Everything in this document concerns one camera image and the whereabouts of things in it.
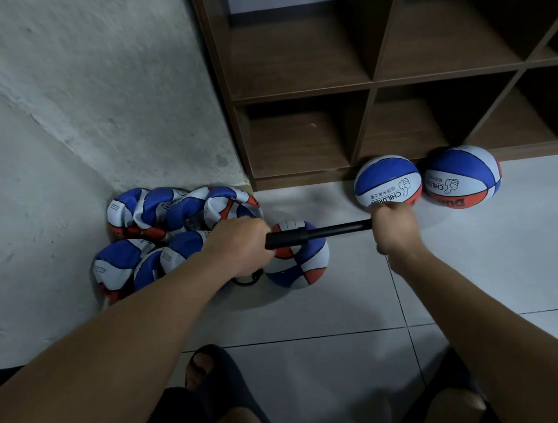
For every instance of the black hand pump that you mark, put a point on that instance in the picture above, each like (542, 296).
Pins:
(287, 237)

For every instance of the black sandal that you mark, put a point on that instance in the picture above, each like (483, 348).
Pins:
(445, 375)
(227, 381)

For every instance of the person's left forearm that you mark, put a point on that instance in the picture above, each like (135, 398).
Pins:
(83, 384)

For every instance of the brown wooden cubby shelf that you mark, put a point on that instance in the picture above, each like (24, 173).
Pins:
(298, 63)

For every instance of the person's right hand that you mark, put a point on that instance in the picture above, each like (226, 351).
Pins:
(397, 231)

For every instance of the person's right forearm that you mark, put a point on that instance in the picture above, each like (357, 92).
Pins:
(507, 349)

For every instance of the person's left hand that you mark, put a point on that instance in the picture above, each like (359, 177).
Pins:
(238, 245)

